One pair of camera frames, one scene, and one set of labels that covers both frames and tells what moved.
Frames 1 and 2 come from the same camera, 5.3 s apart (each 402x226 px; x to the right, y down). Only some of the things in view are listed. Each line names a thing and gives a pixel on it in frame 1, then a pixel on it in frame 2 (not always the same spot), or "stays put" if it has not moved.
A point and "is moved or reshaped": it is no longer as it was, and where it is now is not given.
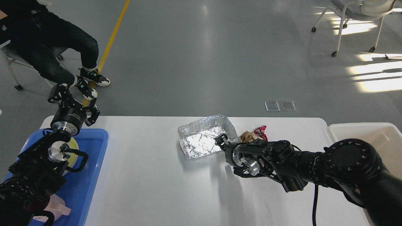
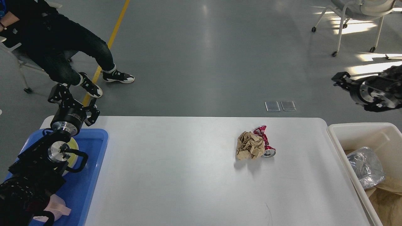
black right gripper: x=232 y=158 → x=362 y=90
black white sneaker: x=88 y=93 → x=92 y=88
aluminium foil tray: x=197 y=138 is moved or reshaped
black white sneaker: x=94 y=76 → x=118 y=76
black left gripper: x=70 y=120 stays put
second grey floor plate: x=272 y=106 stays put
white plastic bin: x=385 y=138 stays put
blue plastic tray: x=77 y=192 stays put
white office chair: x=364 y=10 stays put
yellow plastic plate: x=72 y=160 stays put
